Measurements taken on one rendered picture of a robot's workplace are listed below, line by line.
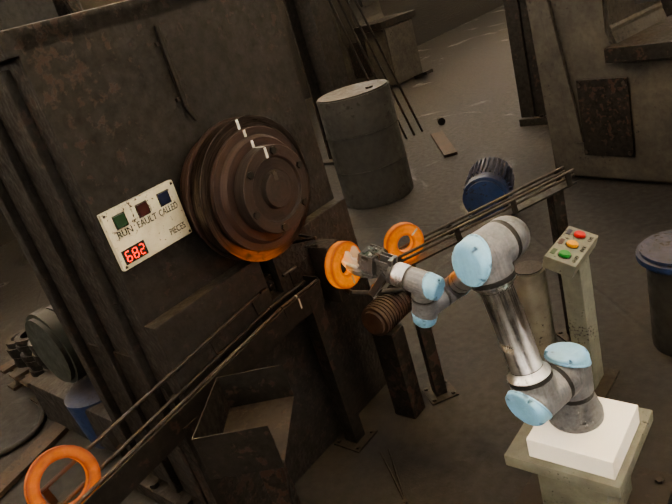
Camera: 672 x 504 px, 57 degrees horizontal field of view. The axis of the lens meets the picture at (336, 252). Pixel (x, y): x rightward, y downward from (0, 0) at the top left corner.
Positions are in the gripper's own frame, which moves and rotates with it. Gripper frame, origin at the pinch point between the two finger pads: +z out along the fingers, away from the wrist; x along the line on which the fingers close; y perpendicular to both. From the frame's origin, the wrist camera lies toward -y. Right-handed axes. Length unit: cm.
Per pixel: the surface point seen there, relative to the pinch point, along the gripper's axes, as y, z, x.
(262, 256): 0.8, 22.7, 13.5
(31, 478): -19, 25, 101
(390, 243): -12.2, 3.1, -32.9
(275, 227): 12.4, 17.1, 11.5
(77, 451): -20, 24, 89
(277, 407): -23, -9, 45
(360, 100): -41, 154, -226
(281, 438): -21, -18, 54
